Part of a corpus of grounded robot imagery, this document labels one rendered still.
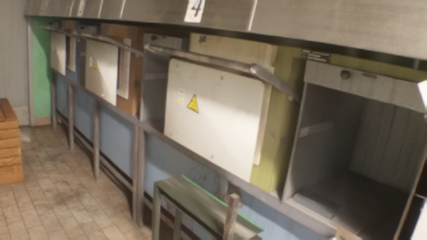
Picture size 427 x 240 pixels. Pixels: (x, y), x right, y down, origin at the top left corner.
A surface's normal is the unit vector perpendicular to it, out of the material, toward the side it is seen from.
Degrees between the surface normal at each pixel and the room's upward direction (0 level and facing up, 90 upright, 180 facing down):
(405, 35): 80
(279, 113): 90
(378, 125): 90
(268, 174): 90
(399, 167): 90
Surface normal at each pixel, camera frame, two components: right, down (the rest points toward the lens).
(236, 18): -0.72, -0.07
